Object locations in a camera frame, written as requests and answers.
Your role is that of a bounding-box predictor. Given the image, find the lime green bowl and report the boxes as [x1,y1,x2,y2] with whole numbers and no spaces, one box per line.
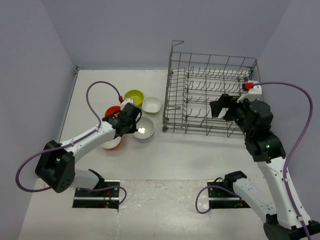
[124,89,144,107]

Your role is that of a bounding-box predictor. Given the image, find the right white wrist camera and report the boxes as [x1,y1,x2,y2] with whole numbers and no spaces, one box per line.
[236,80,263,103]

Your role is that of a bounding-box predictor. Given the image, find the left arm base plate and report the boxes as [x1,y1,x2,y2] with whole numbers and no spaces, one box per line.
[72,180,121,210]

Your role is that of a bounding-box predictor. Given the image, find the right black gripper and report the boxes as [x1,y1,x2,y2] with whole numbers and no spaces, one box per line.
[210,93,255,137]

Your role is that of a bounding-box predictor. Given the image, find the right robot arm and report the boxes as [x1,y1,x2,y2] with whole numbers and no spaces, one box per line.
[209,93,320,240]

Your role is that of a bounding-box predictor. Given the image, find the white round bowl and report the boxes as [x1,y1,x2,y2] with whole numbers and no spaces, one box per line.
[132,116,155,143]

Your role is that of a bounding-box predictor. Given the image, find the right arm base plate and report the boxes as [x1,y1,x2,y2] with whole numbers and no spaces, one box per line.
[207,187,250,209]

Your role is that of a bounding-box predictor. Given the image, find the grey wire dish rack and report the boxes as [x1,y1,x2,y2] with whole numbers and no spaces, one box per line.
[162,40,260,138]

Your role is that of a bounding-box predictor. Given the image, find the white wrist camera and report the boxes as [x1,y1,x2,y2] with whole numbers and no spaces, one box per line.
[236,80,263,103]
[120,98,134,107]

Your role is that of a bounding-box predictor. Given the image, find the white bowl orange outside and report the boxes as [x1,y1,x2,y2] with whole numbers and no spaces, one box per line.
[100,137,122,150]

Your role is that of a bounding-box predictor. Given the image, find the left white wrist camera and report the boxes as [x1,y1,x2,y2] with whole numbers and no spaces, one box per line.
[120,98,134,107]

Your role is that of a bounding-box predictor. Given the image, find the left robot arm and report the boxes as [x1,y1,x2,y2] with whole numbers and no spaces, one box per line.
[35,103,142,193]

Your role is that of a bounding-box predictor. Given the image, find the white square bowl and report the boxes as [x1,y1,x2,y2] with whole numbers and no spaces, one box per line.
[141,97,162,114]

